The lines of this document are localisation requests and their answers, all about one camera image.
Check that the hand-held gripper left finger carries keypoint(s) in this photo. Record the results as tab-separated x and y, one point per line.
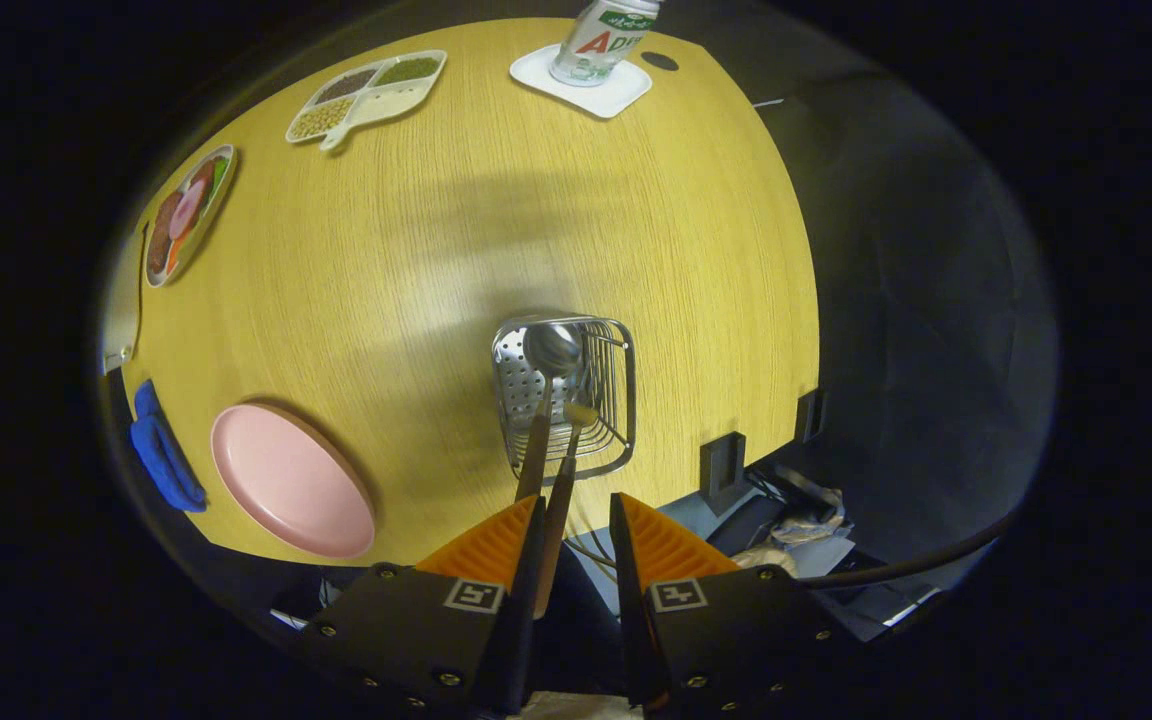
526	620

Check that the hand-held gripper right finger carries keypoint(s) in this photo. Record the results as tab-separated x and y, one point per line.
631	600

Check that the black table clamp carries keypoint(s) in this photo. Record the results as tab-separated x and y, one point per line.
809	415
723	470

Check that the crumpled plastic bag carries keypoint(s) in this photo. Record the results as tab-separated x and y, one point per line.
806	530

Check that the pink round plate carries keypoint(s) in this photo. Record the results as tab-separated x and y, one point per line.
286	480

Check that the blue towel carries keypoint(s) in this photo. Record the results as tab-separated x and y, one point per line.
164	460

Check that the white square coaster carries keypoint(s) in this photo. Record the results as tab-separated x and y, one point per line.
616	98

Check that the white toaster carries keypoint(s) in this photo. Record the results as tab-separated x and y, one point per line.
121	320

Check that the pink toy ham slice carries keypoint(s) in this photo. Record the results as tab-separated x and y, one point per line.
186	208

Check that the white divided grain dish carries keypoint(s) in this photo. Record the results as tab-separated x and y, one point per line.
396	98

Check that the black table grommet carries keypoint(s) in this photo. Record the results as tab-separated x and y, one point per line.
659	61

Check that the green toy lettuce leaf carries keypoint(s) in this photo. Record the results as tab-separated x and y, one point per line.
219	172

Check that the oval plate with toy food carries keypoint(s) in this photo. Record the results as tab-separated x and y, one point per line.
226	160

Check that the white drink bottle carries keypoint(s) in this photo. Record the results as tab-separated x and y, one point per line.
601	40

